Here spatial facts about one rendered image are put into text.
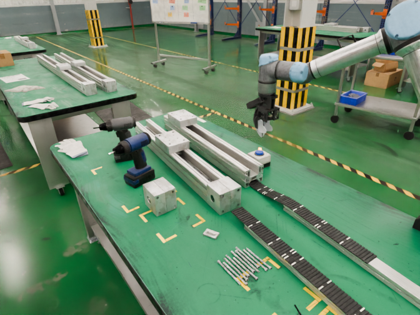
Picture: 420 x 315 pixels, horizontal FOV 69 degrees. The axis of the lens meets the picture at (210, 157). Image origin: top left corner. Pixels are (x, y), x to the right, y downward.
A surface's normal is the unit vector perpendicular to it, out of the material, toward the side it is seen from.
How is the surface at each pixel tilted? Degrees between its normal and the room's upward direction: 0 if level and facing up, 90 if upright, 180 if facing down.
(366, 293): 0
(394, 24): 67
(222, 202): 90
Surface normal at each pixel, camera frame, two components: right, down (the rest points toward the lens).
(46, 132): 0.60, 0.37
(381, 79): -0.75, 0.32
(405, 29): -0.60, 0.00
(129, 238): -0.02, -0.88
